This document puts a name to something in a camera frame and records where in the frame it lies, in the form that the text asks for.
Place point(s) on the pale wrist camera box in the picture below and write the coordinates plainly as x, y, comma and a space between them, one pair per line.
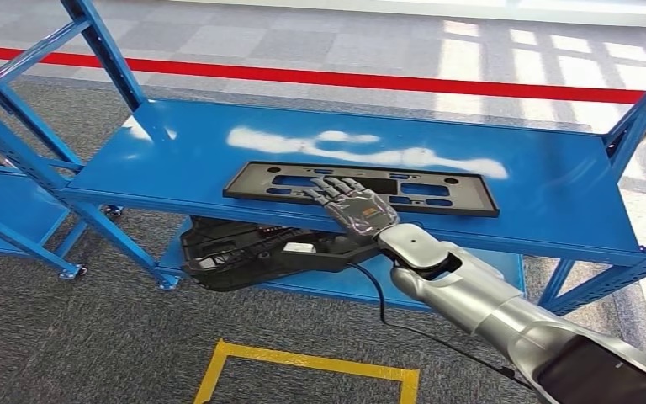
323, 259

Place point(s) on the black ribbed moulded part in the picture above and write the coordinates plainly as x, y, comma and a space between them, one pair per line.
228, 265

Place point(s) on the black plastic panel part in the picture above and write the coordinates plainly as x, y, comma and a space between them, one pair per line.
256, 187

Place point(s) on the large blue metal shelf rack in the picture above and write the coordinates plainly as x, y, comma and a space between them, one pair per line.
189, 156

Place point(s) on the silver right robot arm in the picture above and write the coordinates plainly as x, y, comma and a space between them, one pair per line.
496, 312

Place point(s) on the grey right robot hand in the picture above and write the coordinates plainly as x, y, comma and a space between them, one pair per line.
362, 212

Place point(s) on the red floor tape line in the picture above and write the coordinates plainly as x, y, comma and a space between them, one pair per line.
300, 76

